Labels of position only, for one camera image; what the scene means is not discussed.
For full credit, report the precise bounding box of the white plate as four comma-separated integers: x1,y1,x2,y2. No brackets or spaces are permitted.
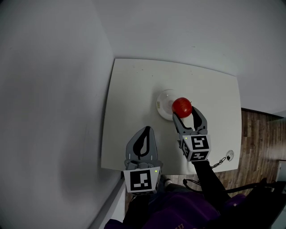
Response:
156,89,180,123

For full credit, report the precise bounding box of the person's right forearm black sleeve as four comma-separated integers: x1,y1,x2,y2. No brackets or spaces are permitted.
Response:
193,159,231,216

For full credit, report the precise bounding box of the red apple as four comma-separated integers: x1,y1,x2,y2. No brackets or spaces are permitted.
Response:
171,97,193,119

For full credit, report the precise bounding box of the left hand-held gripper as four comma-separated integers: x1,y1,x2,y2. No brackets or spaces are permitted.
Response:
123,126,164,196

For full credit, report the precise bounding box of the person's grey jeans leg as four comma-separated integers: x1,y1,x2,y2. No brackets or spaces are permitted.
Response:
151,182,202,202

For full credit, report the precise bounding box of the person's left forearm black sleeve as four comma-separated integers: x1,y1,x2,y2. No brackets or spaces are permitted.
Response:
124,193,157,227

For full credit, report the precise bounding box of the black cable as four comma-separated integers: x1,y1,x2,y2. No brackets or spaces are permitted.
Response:
182,178,276,195

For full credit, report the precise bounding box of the person's purple top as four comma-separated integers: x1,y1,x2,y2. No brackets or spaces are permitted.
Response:
107,192,249,229

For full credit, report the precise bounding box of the thin black cord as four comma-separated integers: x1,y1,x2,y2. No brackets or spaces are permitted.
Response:
210,156,227,170

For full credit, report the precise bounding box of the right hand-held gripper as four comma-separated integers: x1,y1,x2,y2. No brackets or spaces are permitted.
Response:
172,106,212,162

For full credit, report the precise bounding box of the black baseboard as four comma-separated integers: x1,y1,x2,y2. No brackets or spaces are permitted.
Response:
241,107,286,119

